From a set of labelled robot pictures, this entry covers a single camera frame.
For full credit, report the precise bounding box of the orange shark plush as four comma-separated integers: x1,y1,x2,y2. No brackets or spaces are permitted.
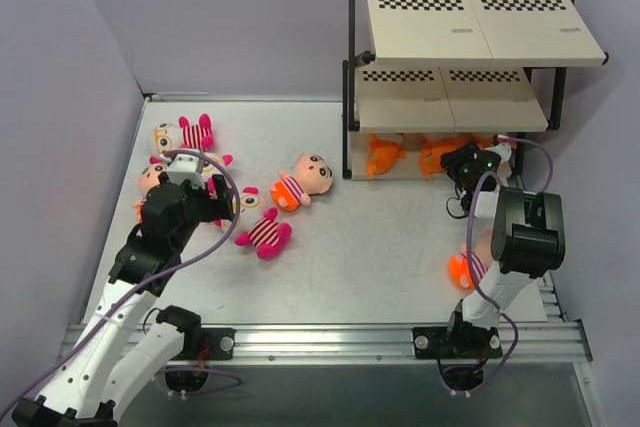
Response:
473,134,516,178
366,133,407,178
418,133,469,180

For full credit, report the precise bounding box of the orange shark plush back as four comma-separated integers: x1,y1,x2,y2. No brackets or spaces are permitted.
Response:
366,133,407,178

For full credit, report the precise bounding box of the peach boy plush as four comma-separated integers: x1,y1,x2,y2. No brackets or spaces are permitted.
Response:
133,162,168,214
448,230,494,291
270,153,334,212

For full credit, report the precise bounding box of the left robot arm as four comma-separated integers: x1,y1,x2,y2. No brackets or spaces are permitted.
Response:
5,170,240,426

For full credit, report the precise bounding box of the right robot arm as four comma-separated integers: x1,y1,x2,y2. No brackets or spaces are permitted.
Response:
441,135,566,359

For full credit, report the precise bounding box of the cream black three-tier shelf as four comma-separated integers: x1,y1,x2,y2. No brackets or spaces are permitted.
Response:
342,0,609,180

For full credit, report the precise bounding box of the white pink glasses plush middle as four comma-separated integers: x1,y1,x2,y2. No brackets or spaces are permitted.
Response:
202,152,234,180

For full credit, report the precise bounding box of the white pink glasses plush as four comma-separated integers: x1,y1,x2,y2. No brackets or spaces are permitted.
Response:
231,186,293,260
202,152,234,180

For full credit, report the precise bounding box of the white pink glasses plush front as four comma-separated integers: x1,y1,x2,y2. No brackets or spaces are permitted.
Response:
231,186,293,260

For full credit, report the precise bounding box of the white pink striped plush back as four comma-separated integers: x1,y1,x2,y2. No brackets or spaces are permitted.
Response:
149,113,215,155

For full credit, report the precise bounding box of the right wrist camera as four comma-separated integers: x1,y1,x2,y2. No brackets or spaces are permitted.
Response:
489,135,514,163

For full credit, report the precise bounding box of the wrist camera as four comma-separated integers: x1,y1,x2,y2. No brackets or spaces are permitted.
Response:
159,150,206,189
489,135,514,163

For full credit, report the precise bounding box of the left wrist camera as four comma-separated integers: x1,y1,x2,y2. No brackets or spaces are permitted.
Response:
159,150,206,189

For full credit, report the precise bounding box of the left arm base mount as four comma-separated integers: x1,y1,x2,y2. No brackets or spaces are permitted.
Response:
197,327,236,362

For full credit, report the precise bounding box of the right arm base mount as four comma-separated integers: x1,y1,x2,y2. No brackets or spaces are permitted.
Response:
412,327,503,360

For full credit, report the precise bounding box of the aluminium front rail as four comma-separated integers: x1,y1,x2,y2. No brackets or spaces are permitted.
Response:
59,324,594,366

